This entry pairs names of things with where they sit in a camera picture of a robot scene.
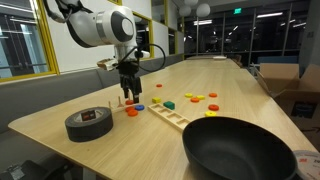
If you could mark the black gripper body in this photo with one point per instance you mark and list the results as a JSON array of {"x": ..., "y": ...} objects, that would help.
[{"x": 129, "y": 74}]

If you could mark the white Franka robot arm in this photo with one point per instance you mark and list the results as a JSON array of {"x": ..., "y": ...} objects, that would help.
[{"x": 103, "y": 25}]

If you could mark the wooden peg platform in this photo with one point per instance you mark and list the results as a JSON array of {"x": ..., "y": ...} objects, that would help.
[{"x": 117, "y": 107}]

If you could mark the yellow block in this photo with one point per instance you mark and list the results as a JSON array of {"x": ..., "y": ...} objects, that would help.
[{"x": 156, "y": 99}]

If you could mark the small orange disc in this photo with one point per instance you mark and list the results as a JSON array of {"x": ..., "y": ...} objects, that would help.
[{"x": 159, "y": 85}]

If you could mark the green block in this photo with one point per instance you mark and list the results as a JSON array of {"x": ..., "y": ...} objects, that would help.
[{"x": 169, "y": 105}]

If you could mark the wooden slotted sorting tray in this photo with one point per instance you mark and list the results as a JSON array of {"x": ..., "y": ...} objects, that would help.
[{"x": 168, "y": 116}]

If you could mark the black tape roll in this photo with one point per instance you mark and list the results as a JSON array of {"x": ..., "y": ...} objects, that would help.
[{"x": 89, "y": 126}]

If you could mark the yellow disc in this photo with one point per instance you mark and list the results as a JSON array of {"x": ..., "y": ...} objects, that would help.
[
  {"x": 200, "y": 97},
  {"x": 210, "y": 113},
  {"x": 188, "y": 95}
]

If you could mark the grey bench backrest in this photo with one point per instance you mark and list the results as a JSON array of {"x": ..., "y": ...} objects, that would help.
[{"x": 60, "y": 90}]

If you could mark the white globe lamp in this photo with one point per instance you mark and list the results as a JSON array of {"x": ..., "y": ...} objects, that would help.
[
  {"x": 191, "y": 2},
  {"x": 185, "y": 10},
  {"x": 203, "y": 10}
]

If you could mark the white flat object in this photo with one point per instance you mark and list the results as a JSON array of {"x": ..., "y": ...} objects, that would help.
[{"x": 219, "y": 57}]

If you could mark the black bowl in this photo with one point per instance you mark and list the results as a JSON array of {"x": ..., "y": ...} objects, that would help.
[{"x": 233, "y": 150}]

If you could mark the black bag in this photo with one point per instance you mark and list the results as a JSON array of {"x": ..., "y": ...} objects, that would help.
[{"x": 30, "y": 170}]

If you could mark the green exit sign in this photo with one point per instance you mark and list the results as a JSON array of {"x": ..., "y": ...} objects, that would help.
[{"x": 237, "y": 11}]

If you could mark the cardboard box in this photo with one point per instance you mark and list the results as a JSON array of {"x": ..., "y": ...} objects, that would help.
[{"x": 293, "y": 96}]

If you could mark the white tape roll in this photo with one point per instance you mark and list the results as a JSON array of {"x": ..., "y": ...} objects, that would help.
[{"x": 308, "y": 165}]

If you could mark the beige wrist camera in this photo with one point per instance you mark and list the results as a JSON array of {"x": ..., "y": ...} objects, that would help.
[{"x": 107, "y": 64}]

